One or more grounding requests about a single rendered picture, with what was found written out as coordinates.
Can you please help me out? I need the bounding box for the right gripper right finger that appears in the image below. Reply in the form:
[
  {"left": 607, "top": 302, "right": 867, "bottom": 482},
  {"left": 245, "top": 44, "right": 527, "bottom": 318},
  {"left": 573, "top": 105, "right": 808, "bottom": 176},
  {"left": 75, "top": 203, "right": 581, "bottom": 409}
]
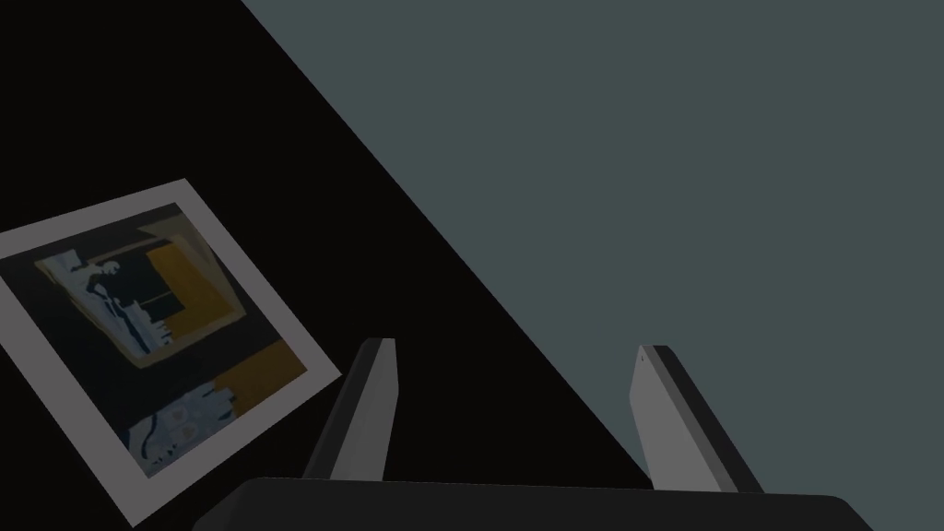
[{"left": 629, "top": 343, "right": 765, "bottom": 494}]

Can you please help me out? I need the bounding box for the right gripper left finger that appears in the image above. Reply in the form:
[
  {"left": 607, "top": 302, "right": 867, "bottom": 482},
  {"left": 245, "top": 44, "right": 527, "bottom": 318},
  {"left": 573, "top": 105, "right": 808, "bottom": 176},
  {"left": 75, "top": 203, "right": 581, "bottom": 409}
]
[{"left": 302, "top": 337, "right": 400, "bottom": 483}]

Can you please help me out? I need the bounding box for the white framed wall picture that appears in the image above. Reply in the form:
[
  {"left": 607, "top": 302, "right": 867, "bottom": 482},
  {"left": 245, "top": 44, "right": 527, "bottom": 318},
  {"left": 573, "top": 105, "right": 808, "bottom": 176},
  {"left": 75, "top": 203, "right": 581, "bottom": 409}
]
[{"left": 0, "top": 177, "right": 344, "bottom": 528}]

